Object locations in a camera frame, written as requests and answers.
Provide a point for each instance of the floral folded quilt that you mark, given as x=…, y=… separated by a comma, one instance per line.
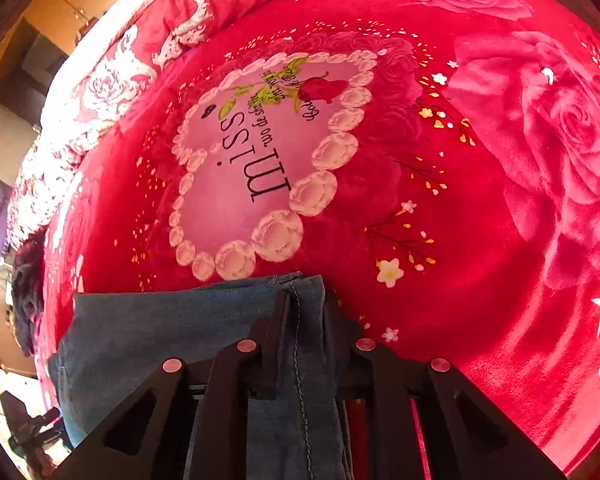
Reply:
x=117, y=61

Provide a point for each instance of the red rose bed blanket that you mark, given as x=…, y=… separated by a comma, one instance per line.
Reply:
x=435, y=162

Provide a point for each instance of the blue denim jeans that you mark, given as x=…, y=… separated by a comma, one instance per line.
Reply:
x=116, y=340

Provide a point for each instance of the dark garment on bed edge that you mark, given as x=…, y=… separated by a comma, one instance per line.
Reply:
x=27, y=291

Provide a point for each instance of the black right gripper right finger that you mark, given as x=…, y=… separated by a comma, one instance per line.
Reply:
x=406, y=419

